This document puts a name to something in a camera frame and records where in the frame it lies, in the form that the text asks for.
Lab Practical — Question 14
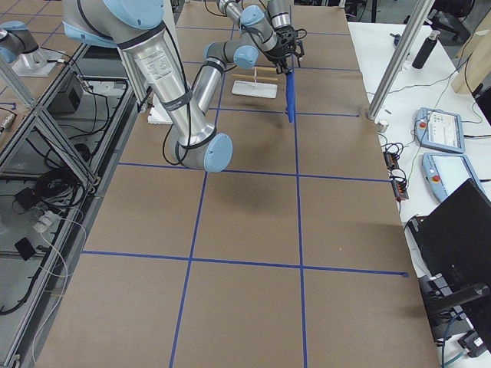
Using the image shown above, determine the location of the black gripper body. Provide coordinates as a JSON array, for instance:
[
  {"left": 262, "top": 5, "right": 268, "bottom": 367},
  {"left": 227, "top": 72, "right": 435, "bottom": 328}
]
[{"left": 274, "top": 25, "right": 306, "bottom": 67}]

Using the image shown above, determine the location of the blue towel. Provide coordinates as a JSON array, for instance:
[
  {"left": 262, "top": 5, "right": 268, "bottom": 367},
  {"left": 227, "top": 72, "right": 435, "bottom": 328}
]
[{"left": 285, "top": 69, "right": 295, "bottom": 123}]

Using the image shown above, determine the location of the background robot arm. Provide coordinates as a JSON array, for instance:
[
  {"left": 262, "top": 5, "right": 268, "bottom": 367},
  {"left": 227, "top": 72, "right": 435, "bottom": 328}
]
[{"left": 1, "top": 21, "right": 39, "bottom": 64}]

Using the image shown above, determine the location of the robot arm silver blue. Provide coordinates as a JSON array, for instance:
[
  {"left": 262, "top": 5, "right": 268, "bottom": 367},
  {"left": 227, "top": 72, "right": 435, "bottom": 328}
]
[
  {"left": 192, "top": 1, "right": 307, "bottom": 123},
  {"left": 62, "top": 0, "right": 233, "bottom": 173}
]

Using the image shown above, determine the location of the right wooden rack rod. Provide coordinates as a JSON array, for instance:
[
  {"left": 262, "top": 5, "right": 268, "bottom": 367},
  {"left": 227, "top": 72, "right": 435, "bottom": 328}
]
[{"left": 232, "top": 74, "right": 278, "bottom": 83}]

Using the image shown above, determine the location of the white towel rack base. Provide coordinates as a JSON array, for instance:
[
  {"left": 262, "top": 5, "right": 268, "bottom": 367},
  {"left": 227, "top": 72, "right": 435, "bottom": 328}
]
[{"left": 232, "top": 80, "right": 278, "bottom": 99}]

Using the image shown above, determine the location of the black water bottle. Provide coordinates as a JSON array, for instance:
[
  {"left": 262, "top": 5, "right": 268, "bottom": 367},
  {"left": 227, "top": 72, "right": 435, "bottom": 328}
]
[{"left": 411, "top": 30, "right": 440, "bottom": 69}]

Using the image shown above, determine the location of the upper blue teach pendant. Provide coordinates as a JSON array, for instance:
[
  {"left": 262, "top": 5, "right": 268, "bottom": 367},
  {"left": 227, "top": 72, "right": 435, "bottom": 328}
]
[{"left": 414, "top": 107, "right": 465, "bottom": 153}]

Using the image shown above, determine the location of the blue teach pendant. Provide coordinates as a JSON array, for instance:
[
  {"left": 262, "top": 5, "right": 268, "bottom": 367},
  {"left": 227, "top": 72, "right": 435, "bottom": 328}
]
[
  {"left": 414, "top": 107, "right": 465, "bottom": 153},
  {"left": 422, "top": 153, "right": 483, "bottom": 202}
]

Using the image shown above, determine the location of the lower blue teach pendant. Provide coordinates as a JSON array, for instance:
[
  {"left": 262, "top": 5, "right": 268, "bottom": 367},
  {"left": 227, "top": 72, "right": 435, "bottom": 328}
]
[{"left": 422, "top": 153, "right": 483, "bottom": 202}]

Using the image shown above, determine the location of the black laptop monitor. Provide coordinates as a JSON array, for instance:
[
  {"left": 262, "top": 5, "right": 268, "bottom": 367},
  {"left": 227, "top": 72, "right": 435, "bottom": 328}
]
[{"left": 407, "top": 179, "right": 490, "bottom": 287}]

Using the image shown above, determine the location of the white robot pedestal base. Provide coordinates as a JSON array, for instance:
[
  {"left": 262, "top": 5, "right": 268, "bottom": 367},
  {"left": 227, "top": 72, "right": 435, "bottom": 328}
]
[{"left": 148, "top": 92, "right": 172, "bottom": 125}]

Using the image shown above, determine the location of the aluminium frame post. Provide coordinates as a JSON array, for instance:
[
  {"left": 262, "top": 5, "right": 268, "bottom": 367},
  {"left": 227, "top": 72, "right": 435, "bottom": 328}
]
[{"left": 366, "top": 0, "right": 434, "bottom": 120}]

